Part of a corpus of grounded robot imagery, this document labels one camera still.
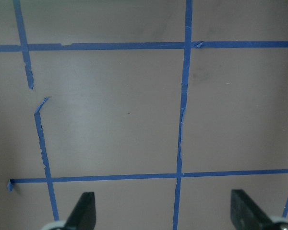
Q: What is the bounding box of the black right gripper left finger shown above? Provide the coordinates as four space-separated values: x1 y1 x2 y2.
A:
65 192 96 230

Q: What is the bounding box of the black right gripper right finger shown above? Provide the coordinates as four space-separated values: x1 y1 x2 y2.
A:
230 189 271 230

